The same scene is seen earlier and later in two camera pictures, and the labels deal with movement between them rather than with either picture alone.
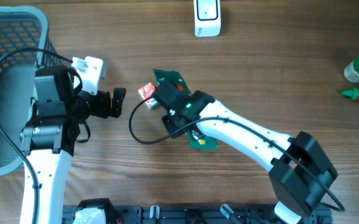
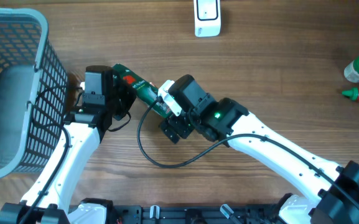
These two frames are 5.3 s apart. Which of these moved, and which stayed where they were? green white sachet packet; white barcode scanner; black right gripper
Moved: green white sachet packet
Stayed: black right gripper; white barcode scanner
